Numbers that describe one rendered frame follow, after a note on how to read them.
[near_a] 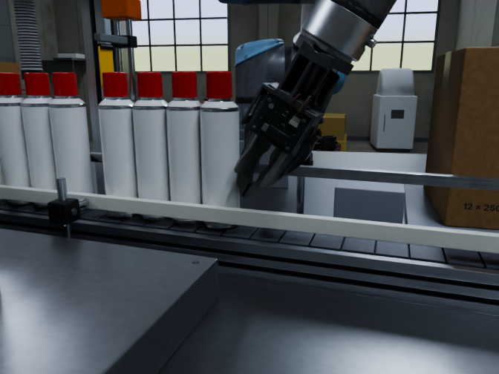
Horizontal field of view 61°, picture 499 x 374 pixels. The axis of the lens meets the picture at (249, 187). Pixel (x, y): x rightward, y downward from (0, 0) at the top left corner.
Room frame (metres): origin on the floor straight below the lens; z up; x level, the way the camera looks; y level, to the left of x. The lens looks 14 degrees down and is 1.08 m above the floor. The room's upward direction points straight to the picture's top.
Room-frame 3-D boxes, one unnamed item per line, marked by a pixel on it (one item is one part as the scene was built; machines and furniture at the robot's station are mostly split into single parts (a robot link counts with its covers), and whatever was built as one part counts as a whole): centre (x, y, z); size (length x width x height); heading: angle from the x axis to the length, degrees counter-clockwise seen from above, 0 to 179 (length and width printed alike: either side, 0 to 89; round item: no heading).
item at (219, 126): (0.56, 0.04, 0.98); 0.05 x 0.05 x 0.20
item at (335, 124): (7.03, -0.89, 0.25); 1.41 x 0.96 x 0.51; 79
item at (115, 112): (0.61, 0.19, 0.98); 0.05 x 0.05 x 0.20
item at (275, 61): (1.08, -0.03, 1.10); 0.13 x 0.12 x 0.14; 88
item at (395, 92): (6.64, -2.21, 0.61); 0.69 x 0.57 x 1.23; 169
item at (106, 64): (0.64, 0.20, 1.09); 0.03 x 0.01 x 0.06; 162
